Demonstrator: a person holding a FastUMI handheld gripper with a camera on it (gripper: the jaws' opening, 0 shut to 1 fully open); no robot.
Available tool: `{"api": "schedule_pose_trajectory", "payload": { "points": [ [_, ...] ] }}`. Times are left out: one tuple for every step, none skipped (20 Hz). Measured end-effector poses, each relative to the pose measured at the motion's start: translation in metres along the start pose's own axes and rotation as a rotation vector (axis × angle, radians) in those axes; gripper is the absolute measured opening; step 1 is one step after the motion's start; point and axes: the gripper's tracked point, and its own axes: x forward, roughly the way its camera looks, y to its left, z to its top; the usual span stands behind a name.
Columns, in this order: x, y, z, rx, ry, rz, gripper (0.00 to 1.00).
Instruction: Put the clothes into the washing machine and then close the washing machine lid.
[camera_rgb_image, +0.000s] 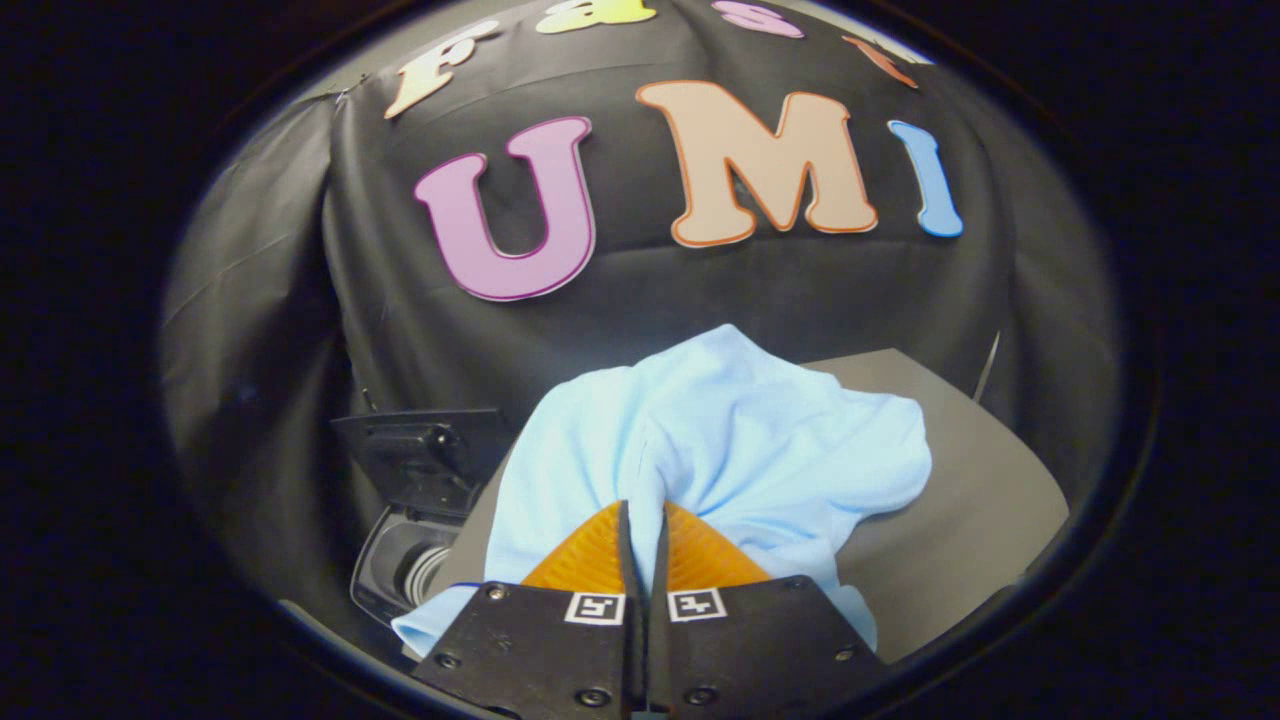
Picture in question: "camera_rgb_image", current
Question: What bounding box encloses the metal stand pole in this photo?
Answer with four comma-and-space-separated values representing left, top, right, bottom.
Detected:
975, 330, 1001, 401

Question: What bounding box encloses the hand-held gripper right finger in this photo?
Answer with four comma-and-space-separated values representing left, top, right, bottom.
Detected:
648, 500, 891, 717

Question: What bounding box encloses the black backdrop cloth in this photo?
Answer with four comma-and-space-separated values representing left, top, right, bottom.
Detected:
160, 0, 1121, 641

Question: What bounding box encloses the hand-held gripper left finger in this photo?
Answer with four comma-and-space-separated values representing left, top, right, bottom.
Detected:
410, 500, 646, 717

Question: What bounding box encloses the dark grey washing machine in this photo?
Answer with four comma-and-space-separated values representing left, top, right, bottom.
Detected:
350, 505, 471, 626

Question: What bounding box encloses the light blue shirt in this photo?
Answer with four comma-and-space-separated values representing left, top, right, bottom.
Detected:
392, 323, 933, 659

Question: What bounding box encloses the grey cabinet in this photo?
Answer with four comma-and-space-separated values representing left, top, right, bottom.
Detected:
430, 348, 1071, 666

